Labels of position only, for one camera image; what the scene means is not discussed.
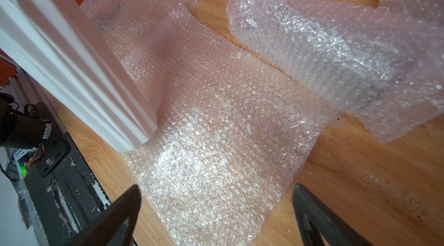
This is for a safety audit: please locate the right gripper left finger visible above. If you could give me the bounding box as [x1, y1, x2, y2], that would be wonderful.
[66, 185, 142, 246]

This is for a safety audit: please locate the bubble wrapped bundle middle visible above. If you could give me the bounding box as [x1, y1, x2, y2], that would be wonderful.
[226, 0, 444, 143]

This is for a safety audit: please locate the bubble wrap sheet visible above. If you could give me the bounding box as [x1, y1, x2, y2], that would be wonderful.
[80, 0, 199, 71]
[123, 5, 334, 246]

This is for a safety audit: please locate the white ribbed ceramic vase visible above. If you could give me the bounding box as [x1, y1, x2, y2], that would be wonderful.
[1, 0, 157, 153]

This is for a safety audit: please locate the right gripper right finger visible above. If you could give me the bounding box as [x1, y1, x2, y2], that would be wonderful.
[292, 183, 371, 246]

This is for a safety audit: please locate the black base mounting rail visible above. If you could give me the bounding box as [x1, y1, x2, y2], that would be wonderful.
[1, 70, 113, 246]

